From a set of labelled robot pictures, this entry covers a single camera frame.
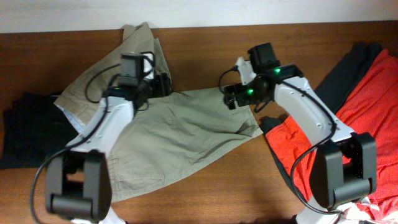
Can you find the khaki shorts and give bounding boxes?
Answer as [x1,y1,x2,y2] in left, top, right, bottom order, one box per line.
[55,23,261,202]

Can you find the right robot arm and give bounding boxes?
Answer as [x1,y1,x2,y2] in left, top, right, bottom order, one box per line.
[219,61,377,223]

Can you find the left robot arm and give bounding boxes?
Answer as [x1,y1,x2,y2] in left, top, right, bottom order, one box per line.
[45,73,171,223]

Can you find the black garment under pile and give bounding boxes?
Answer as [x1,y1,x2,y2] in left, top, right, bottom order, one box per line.
[259,42,383,200]

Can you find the red shorts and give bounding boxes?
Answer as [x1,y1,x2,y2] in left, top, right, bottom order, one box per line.
[266,49,398,220]

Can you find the folded black pants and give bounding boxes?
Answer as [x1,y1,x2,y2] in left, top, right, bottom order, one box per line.
[1,93,78,170]

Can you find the red white patterned garment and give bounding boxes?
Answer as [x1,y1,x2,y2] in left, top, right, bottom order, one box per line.
[337,197,397,224]

